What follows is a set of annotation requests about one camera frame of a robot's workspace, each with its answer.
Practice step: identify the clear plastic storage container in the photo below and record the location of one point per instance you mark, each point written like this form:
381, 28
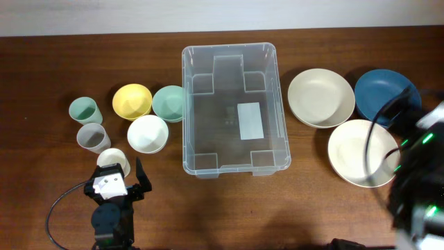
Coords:
215, 78

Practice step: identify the cream white plate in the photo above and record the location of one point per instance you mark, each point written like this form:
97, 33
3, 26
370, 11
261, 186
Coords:
346, 154

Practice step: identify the beige plate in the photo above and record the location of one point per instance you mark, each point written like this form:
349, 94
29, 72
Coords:
321, 98

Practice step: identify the green bowl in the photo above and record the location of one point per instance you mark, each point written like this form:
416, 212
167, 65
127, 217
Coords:
167, 103

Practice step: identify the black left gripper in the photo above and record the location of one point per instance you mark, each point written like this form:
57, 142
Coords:
135, 189

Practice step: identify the green cup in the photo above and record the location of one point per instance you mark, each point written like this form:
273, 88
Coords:
85, 111

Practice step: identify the grey cup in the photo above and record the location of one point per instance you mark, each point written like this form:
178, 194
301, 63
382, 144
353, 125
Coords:
93, 137

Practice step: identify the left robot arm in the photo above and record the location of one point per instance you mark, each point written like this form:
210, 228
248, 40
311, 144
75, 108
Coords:
113, 219

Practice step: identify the white label in container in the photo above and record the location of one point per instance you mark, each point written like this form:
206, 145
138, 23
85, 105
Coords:
250, 121

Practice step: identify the white bowl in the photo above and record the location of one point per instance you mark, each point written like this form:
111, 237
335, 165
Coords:
148, 134

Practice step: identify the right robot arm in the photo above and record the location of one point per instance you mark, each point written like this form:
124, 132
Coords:
416, 194

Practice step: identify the yellow bowl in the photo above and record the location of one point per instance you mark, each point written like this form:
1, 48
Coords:
132, 101

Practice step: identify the dark blue plate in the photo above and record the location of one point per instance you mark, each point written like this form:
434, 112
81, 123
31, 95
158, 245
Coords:
379, 86

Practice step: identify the cream white cup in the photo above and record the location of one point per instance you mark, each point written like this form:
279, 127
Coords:
112, 156

